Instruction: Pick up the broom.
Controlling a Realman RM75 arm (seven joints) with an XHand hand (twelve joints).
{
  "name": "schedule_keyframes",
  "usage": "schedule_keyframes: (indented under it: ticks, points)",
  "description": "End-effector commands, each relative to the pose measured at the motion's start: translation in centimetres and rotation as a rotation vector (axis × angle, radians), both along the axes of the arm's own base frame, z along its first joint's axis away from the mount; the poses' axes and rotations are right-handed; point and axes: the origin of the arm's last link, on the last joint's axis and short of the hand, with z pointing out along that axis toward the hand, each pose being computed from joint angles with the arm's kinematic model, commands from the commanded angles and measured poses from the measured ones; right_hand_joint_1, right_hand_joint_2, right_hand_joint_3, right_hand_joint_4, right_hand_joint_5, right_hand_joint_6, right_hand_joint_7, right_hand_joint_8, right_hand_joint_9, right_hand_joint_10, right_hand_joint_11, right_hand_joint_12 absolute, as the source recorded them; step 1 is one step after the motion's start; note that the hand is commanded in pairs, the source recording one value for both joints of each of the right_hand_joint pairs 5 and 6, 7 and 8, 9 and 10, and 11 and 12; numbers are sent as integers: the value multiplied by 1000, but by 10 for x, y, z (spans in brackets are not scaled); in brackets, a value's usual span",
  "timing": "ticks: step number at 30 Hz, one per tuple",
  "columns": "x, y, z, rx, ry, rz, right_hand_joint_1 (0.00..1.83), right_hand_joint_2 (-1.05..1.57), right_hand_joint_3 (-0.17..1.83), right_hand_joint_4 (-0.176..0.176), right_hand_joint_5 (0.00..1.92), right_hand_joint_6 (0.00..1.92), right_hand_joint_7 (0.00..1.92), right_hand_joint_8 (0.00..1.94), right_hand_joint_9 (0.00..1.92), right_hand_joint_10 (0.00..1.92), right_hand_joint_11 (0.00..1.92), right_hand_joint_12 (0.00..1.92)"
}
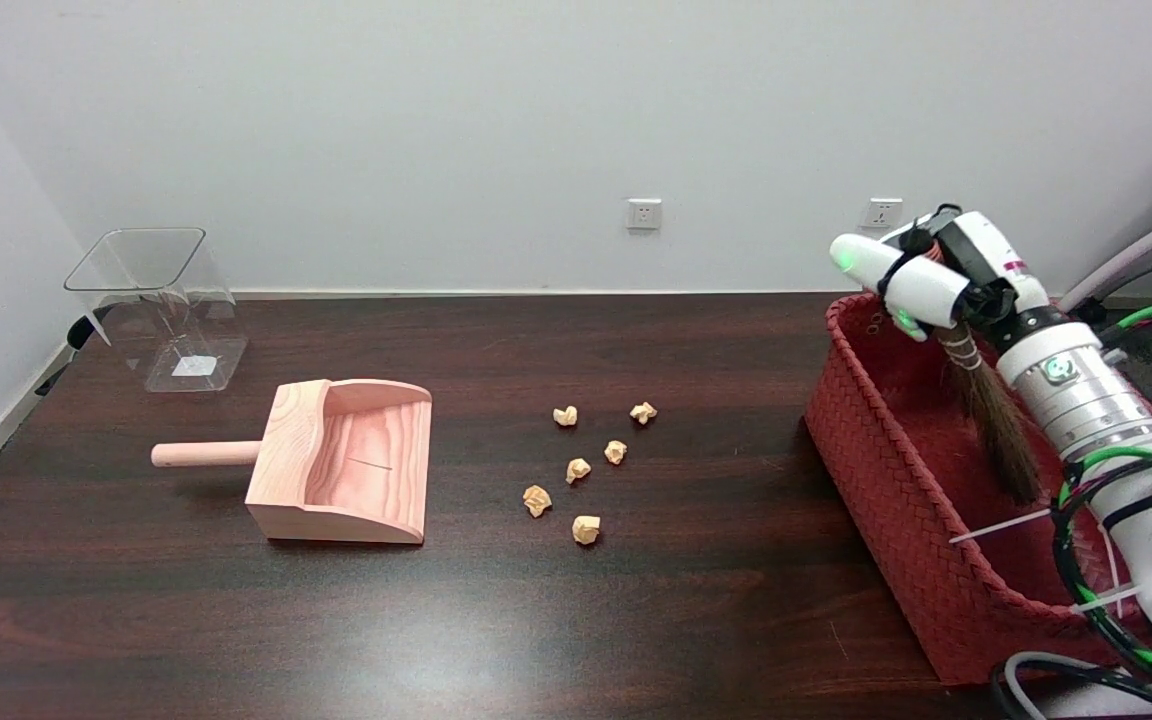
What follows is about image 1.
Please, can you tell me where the dark grey thin cable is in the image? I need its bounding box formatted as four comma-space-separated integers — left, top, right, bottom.
1071, 242, 1152, 323

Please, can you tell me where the red woven basket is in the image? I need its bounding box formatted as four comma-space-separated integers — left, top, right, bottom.
802, 292, 1152, 688

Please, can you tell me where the white zip tie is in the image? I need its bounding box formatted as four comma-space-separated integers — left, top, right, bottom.
1070, 588, 1140, 614
948, 508, 1054, 545

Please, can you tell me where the black and green cable bundle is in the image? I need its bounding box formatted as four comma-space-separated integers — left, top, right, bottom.
1049, 302, 1152, 701

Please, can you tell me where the wooden dustpan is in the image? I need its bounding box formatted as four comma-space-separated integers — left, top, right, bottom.
150, 378, 434, 546

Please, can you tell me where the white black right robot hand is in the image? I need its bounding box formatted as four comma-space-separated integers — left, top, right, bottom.
829, 204, 1053, 344

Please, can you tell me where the black table clamp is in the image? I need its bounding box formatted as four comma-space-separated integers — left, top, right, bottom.
34, 315, 103, 397

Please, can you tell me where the small straw hand broom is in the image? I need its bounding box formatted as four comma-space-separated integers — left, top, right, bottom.
899, 228, 1045, 507

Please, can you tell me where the clear plastic container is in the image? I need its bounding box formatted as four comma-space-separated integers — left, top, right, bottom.
63, 227, 250, 394

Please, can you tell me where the grey black cable loop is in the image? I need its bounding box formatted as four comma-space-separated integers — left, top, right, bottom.
992, 652, 1152, 720

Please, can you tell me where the grey corrugated hose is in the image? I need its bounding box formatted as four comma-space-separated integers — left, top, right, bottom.
1058, 196, 1152, 313

